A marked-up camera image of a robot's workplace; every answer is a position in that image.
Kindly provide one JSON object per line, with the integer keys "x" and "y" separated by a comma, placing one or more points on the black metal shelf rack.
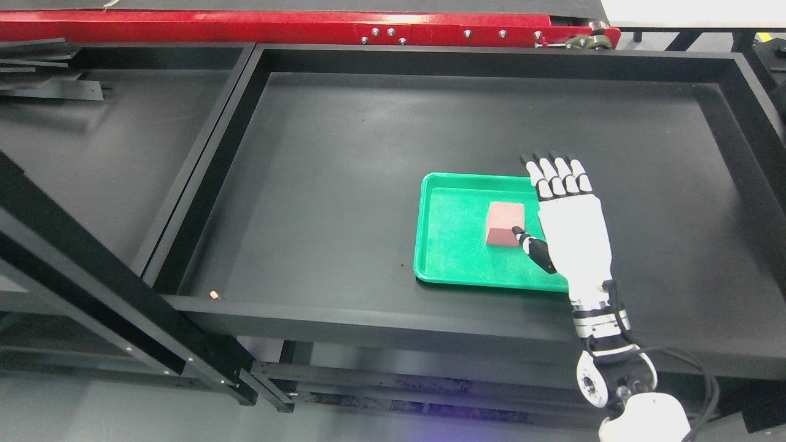
{"x": 347, "y": 202}

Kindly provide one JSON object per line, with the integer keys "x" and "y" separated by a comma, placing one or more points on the red conveyor frame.
{"x": 425, "y": 29}

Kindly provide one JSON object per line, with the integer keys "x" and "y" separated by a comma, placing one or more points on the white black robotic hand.
{"x": 575, "y": 242}

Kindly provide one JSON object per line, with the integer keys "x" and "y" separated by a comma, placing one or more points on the green plastic tray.
{"x": 450, "y": 243}

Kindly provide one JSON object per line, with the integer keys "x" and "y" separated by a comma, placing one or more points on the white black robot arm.
{"x": 615, "y": 374}

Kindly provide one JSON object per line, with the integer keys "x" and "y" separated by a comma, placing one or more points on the pink foam block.
{"x": 501, "y": 218}

